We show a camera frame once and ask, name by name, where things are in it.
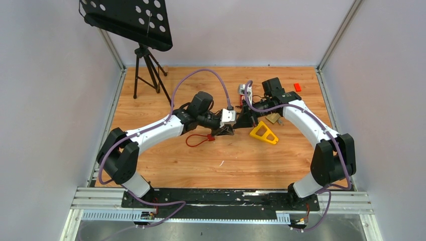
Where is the slotted cable duct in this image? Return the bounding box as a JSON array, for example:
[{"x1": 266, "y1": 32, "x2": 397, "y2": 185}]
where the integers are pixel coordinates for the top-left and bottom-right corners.
[{"x1": 81, "y1": 210, "x2": 291, "y2": 224}]

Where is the brass padlock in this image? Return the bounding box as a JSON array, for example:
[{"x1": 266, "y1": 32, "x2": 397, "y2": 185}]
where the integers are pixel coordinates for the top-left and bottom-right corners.
[{"x1": 266, "y1": 113, "x2": 284, "y2": 126}]

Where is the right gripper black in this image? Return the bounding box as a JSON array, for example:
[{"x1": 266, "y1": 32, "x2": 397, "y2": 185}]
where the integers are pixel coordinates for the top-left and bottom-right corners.
[{"x1": 233, "y1": 97, "x2": 276, "y2": 129}]

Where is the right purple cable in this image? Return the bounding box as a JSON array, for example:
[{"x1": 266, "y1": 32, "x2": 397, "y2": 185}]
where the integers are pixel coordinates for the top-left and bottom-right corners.
[{"x1": 243, "y1": 80, "x2": 352, "y2": 232}]

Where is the small red block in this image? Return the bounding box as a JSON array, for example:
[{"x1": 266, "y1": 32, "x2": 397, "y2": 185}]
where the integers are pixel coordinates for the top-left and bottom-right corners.
[{"x1": 293, "y1": 83, "x2": 302, "y2": 92}]

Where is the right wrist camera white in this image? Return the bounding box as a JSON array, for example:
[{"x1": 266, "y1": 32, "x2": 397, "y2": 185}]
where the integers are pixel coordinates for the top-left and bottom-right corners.
[{"x1": 237, "y1": 84, "x2": 253, "y2": 102}]

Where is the purple cable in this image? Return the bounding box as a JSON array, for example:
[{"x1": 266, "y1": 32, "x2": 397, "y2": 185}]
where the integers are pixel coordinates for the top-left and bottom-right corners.
[
  {"x1": 243, "y1": 80, "x2": 352, "y2": 232},
  {"x1": 77, "y1": 68, "x2": 233, "y2": 233}
]

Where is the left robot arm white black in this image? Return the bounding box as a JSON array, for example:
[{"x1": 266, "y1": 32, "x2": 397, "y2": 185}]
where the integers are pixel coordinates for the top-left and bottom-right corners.
[{"x1": 96, "y1": 91, "x2": 237, "y2": 207}]

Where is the black music stand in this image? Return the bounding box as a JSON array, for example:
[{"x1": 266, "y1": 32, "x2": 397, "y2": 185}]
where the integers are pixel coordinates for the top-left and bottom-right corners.
[{"x1": 79, "y1": 0, "x2": 173, "y2": 101}]

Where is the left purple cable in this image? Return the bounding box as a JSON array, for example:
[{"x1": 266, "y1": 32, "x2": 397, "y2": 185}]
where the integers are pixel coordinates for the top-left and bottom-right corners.
[{"x1": 77, "y1": 68, "x2": 233, "y2": 233}]

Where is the red cable lock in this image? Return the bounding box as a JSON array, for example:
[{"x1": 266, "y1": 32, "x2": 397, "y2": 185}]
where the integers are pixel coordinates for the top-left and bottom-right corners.
[{"x1": 185, "y1": 134, "x2": 216, "y2": 148}]

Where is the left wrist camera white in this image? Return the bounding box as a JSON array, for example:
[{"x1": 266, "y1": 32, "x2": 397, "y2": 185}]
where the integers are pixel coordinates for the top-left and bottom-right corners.
[{"x1": 220, "y1": 108, "x2": 237, "y2": 128}]

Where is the yellow triangular plastic piece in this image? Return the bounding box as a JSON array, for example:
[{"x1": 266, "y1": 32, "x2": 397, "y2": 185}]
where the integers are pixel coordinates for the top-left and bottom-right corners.
[{"x1": 249, "y1": 121, "x2": 279, "y2": 145}]

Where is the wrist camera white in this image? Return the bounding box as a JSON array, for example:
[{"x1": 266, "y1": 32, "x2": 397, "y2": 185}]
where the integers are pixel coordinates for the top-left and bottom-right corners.
[
  {"x1": 220, "y1": 108, "x2": 237, "y2": 128},
  {"x1": 237, "y1": 84, "x2": 253, "y2": 102}
]

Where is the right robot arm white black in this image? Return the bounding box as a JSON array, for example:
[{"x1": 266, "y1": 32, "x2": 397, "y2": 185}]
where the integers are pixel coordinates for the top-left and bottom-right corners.
[{"x1": 233, "y1": 77, "x2": 356, "y2": 210}]

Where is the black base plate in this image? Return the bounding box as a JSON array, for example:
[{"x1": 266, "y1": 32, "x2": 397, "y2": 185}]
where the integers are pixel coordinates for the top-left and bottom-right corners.
[{"x1": 121, "y1": 188, "x2": 320, "y2": 220}]

